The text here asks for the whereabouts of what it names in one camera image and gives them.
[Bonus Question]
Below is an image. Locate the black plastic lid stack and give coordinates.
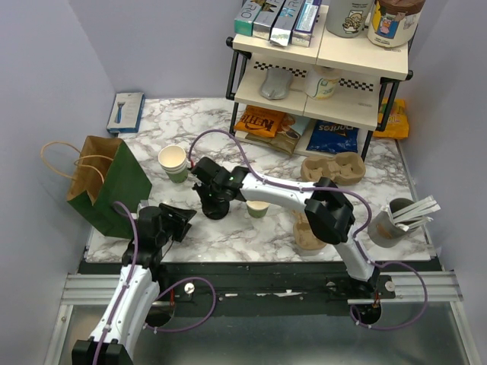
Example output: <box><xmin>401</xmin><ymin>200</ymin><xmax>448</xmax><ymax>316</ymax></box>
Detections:
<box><xmin>202</xmin><ymin>198</ymin><xmax>230</xmax><ymax>221</ymax></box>

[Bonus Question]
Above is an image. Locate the single green paper cup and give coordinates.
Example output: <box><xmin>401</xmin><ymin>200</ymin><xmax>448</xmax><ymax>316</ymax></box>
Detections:
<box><xmin>246</xmin><ymin>201</ymin><xmax>270</xmax><ymax>218</ymax></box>

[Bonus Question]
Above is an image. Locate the green paper cup stack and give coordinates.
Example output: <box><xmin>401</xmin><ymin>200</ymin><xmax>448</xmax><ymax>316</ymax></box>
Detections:
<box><xmin>158</xmin><ymin>145</ymin><xmax>188</xmax><ymax>183</ymax></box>

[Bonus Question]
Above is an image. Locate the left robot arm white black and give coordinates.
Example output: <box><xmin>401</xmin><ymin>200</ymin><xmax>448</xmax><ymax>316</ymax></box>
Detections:
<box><xmin>71</xmin><ymin>202</ymin><xmax>196</xmax><ymax>364</ymax></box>

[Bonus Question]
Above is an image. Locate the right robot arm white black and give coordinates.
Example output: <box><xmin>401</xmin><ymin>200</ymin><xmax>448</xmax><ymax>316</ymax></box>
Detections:
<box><xmin>190</xmin><ymin>157</ymin><xmax>380</xmax><ymax>298</ymax></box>

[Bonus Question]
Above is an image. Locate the brown paper bag green side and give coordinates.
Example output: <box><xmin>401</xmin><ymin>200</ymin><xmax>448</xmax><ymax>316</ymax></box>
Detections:
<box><xmin>40</xmin><ymin>135</ymin><xmax>152</xmax><ymax>239</ymax></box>

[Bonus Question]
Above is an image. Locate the orange kettle chips bag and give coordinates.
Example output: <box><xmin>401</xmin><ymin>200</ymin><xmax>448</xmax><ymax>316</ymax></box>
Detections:
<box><xmin>234</xmin><ymin>106</ymin><xmax>285</xmax><ymax>138</ymax></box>

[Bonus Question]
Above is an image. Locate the front brown pulp cup carrier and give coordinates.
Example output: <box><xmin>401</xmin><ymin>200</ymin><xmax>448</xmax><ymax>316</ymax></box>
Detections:
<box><xmin>292</xmin><ymin>211</ymin><xmax>327</xmax><ymax>251</ymax></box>

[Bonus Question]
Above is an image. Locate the brown pulp cup carrier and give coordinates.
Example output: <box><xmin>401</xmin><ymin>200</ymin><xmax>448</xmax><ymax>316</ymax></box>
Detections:
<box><xmin>292</xmin><ymin>211</ymin><xmax>327</xmax><ymax>251</ymax></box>
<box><xmin>301</xmin><ymin>152</ymin><xmax>366</xmax><ymax>186</ymax></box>

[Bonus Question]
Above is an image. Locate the blue razor package box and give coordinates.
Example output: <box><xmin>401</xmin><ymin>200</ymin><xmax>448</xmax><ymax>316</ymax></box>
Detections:
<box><xmin>107</xmin><ymin>92</ymin><xmax>145</xmax><ymax>134</ymax></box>

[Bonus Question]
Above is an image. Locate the blue doritos chips bag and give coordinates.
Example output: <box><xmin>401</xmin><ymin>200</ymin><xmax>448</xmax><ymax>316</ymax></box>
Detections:
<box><xmin>307</xmin><ymin>120</ymin><xmax>358</xmax><ymax>154</ymax></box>

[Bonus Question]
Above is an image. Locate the rear brown pulp cup carrier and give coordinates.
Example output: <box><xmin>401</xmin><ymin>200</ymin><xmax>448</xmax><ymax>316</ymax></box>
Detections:
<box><xmin>301</xmin><ymin>152</ymin><xmax>366</xmax><ymax>186</ymax></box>

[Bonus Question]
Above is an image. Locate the cream black tiered shelf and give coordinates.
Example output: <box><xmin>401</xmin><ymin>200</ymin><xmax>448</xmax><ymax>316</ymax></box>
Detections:
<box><xmin>226</xmin><ymin>5</ymin><xmax>413</xmax><ymax>157</ymax></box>

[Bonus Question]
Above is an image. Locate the white paper roll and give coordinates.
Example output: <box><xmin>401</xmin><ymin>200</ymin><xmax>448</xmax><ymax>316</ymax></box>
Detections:
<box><xmin>304</xmin><ymin>65</ymin><xmax>342</xmax><ymax>100</ymax></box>

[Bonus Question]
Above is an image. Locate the teal toothpaste box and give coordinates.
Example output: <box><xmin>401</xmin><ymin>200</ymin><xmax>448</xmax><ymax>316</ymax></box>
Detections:
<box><xmin>234</xmin><ymin>0</ymin><xmax>266</xmax><ymax>37</ymax></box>

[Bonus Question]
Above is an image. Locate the silver blue toothpaste box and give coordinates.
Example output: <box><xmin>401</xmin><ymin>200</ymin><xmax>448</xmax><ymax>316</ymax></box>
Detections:
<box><xmin>269</xmin><ymin>0</ymin><xmax>304</xmax><ymax>47</ymax></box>

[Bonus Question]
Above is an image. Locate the white blue toothpaste box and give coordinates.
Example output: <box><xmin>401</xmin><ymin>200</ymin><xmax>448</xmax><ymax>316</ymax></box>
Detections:
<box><xmin>291</xmin><ymin>0</ymin><xmax>322</xmax><ymax>47</ymax></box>

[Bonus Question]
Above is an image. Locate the grey cup with straws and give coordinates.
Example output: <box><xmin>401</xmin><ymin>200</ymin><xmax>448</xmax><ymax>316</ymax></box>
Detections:
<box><xmin>368</xmin><ymin>195</ymin><xmax>441</xmax><ymax>248</ymax></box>

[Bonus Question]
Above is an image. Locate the yellow snack bag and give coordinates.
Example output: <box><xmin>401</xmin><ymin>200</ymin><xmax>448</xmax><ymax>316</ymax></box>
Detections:
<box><xmin>373</xmin><ymin>99</ymin><xmax>409</xmax><ymax>140</ymax></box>

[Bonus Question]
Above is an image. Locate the grey cartoon mug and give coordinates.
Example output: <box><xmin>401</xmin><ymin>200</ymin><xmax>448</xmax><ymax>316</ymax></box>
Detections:
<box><xmin>325</xmin><ymin>0</ymin><xmax>373</xmax><ymax>38</ymax></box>

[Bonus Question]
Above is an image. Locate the white cartoon canister brown lid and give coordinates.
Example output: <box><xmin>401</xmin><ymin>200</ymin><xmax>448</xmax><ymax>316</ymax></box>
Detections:
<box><xmin>368</xmin><ymin>0</ymin><xmax>425</xmax><ymax>48</ymax></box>

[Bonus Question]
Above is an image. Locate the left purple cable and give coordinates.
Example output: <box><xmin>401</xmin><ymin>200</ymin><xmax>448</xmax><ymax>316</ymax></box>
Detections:
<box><xmin>91</xmin><ymin>201</ymin><xmax>140</xmax><ymax>365</ymax></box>

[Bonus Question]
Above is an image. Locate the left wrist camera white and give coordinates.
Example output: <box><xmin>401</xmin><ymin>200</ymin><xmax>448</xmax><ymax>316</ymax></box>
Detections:
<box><xmin>137</xmin><ymin>200</ymin><xmax>149</xmax><ymax>211</ymax></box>

